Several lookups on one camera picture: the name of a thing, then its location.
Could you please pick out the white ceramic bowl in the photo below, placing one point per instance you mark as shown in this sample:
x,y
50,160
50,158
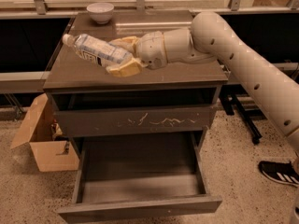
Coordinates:
x,y
100,12

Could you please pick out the open cardboard box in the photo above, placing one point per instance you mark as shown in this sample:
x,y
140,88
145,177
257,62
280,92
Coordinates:
x,y
35,131

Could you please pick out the dark grey drawer cabinet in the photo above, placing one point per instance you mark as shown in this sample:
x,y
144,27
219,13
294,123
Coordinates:
x,y
74,84

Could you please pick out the clear plastic water bottle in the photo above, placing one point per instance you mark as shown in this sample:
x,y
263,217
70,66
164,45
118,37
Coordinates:
x,y
97,51

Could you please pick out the open grey middle drawer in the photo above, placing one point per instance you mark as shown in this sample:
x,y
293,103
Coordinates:
x,y
139,175

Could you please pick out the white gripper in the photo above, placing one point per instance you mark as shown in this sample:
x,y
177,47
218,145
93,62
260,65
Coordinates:
x,y
150,49

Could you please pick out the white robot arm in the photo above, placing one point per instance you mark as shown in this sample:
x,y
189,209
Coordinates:
x,y
210,37

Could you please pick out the black and white sneaker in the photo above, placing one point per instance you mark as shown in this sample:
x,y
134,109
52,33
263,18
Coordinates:
x,y
282,173

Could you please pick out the scratched grey top drawer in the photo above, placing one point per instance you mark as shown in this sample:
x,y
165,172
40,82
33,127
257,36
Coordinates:
x,y
118,121

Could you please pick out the black metal stand leg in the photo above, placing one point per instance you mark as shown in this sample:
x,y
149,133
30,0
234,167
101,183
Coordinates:
x,y
229,97

